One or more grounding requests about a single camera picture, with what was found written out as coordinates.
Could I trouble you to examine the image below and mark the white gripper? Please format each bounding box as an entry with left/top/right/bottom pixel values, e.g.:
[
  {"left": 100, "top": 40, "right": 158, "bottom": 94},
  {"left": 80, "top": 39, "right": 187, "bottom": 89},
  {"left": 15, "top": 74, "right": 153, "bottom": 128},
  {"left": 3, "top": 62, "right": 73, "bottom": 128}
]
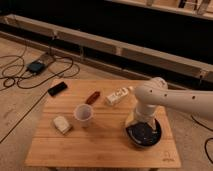
[{"left": 125, "top": 105, "right": 156, "bottom": 130}]

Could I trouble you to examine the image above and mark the translucent white cup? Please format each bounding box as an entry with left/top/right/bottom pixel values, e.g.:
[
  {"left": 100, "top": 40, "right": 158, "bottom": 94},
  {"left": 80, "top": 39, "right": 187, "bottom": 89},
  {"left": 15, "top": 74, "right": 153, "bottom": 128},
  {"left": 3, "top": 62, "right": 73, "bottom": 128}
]
[{"left": 74, "top": 104, "right": 93, "bottom": 128}]

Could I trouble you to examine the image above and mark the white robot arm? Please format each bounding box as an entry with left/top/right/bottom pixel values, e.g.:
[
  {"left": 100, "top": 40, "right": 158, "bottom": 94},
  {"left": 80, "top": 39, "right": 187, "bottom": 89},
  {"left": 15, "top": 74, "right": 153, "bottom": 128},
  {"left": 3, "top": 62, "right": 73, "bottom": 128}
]
[{"left": 125, "top": 77, "right": 213, "bottom": 129}]

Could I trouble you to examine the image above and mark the dark ceramic bowl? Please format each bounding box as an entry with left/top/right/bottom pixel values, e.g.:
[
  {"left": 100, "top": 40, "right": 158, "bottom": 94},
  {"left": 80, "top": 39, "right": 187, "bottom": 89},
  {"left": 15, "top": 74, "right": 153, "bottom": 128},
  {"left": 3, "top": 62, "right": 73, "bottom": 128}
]
[{"left": 125, "top": 115, "right": 162, "bottom": 148}]

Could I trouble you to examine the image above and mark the brown red bar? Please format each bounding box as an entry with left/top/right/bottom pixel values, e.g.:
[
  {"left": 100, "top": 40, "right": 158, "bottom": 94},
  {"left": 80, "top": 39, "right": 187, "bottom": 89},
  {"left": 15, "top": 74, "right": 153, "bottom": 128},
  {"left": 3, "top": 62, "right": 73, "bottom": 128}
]
[{"left": 86, "top": 91, "right": 100, "bottom": 105}]

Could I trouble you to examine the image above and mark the wooden table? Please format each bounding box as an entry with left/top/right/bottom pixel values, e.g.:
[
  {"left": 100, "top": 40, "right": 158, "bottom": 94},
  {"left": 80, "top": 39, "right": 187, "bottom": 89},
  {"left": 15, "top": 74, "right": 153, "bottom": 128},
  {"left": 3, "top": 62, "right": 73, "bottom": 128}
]
[{"left": 25, "top": 79, "right": 181, "bottom": 168}]

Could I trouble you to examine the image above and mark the black phone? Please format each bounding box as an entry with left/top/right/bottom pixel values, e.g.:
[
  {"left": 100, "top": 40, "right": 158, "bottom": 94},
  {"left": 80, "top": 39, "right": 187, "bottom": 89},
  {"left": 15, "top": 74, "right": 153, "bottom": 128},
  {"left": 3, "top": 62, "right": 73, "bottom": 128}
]
[{"left": 48, "top": 82, "right": 67, "bottom": 96}]

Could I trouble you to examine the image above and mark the blue power adapter box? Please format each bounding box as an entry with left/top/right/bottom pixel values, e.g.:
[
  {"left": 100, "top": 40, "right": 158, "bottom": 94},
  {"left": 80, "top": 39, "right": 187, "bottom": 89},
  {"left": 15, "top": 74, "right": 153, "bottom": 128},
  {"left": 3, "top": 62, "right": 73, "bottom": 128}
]
[{"left": 27, "top": 61, "right": 45, "bottom": 74}]

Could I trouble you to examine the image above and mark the black cable at right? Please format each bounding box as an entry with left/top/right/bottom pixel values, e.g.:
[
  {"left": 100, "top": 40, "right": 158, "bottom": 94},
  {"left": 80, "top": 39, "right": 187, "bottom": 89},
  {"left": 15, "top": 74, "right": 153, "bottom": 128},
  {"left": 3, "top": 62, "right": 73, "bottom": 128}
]
[{"left": 190, "top": 114, "right": 213, "bottom": 166}]

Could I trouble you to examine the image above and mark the long wooden rail frame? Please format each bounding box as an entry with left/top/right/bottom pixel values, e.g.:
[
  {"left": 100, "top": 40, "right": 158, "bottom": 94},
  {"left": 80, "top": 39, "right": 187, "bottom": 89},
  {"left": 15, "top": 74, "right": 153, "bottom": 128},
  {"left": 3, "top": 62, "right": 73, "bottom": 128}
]
[{"left": 0, "top": 15, "right": 213, "bottom": 82}]

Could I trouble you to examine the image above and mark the black floor cable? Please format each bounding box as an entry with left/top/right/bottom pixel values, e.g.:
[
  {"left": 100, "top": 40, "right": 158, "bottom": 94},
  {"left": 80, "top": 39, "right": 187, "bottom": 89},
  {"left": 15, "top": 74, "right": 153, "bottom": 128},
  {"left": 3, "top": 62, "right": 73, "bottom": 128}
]
[{"left": 0, "top": 39, "right": 81, "bottom": 144}]

